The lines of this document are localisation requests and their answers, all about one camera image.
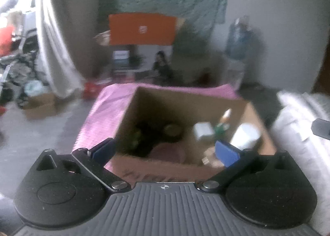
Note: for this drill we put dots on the brown door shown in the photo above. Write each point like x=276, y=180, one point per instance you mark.
x=324, y=76

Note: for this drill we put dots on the small cardboard box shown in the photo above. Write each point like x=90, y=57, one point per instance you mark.
x=41, y=107

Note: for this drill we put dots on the orange appliance box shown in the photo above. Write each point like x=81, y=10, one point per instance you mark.
x=141, y=29

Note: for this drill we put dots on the brown patterned bag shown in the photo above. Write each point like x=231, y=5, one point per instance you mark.
x=103, y=38

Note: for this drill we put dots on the gold round jar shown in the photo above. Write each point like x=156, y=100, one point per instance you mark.
x=173, y=130

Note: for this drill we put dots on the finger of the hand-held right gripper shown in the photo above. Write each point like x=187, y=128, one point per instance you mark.
x=322, y=129

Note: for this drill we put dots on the red plastic container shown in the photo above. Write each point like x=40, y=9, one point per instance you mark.
x=6, y=40

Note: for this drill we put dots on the brown cardboard box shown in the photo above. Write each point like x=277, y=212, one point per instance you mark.
x=144, y=107

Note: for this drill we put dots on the white charger plug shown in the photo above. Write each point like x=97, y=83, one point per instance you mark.
x=203, y=130

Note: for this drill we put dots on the beige curtain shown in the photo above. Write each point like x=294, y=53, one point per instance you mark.
x=56, y=45

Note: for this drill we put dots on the blue water bottle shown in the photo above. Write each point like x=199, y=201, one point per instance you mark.
x=241, y=37

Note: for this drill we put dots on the dark cloth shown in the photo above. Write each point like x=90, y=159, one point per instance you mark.
x=263, y=104

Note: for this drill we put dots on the purple tape roll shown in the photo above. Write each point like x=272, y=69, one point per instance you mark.
x=167, y=153

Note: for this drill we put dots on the dropper bottle orange liquid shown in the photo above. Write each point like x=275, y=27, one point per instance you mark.
x=222, y=127

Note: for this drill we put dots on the white plastic bottle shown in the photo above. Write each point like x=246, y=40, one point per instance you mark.
x=246, y=135

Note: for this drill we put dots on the red box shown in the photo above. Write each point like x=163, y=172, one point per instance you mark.
x=96, y=89

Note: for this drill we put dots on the dark green bundle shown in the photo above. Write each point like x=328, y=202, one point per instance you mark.
x=196, y=53

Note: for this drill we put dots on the red checkered tablecloth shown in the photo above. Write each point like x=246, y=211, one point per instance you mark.
x=103, y=112

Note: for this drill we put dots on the dark clothes pile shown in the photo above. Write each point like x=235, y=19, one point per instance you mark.
x=20, y=76

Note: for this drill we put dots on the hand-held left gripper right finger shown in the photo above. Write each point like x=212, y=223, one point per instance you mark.
x=228, y=154

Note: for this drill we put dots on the white cloth bundle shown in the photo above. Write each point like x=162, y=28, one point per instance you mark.
x=299, y=161

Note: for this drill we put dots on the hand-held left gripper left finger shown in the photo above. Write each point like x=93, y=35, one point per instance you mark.
x=104, y=151

